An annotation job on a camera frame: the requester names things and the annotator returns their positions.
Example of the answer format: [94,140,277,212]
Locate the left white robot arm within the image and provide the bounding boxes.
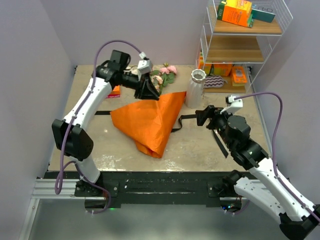
[51,50,160,196]

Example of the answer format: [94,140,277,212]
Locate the pink orange candy box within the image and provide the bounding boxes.
[105,85,121,99]

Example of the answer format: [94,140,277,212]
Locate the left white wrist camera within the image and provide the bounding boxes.
[137,59,153,75]

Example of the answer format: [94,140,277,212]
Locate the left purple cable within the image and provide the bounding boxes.
[54,39,147,215]

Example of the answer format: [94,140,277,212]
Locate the orange box bottom shelf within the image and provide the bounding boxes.
[196,57,233,77]

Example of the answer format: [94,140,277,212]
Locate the striped purple grey sleep mask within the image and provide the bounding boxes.
[204,75,228,89]

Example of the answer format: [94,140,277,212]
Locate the orange green carton box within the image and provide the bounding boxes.
[217,0,254,28]

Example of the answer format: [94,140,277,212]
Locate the teal box on shelf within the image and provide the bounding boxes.
[251,4,277,23]

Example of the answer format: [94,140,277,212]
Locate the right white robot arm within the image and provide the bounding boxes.
[195,105,320,240]

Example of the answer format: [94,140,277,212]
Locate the aluminium rail frame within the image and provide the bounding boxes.
[18,159,307,240]

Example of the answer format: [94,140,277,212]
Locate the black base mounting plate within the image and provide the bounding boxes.
[44,171,281,210]

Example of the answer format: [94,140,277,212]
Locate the yellow orange packet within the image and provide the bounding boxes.
[230,66,248,87]

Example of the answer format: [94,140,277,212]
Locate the artificial rose bouquet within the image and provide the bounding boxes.
[124,62,178,95]

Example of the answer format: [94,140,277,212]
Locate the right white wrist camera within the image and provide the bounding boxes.
[220,94,244,115]

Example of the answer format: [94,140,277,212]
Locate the white wire shelf rack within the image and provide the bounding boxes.
[196,0,293,93]

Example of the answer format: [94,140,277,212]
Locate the white faceted ceramic vase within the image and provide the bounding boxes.
[184,69,206,109]

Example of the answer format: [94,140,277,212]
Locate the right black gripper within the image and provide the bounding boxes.
[195,105,236,149]

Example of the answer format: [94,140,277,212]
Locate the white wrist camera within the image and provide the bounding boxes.
[137,59,153,75]
[220,94,244,115]

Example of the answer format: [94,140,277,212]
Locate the black ribbon with gold text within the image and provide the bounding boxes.
[94,110,230,159]

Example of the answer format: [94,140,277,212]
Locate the orange paper flower wrap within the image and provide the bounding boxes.
[110,91,186,159]

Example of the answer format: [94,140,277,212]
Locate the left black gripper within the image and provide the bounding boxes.
[120,70,160,101]

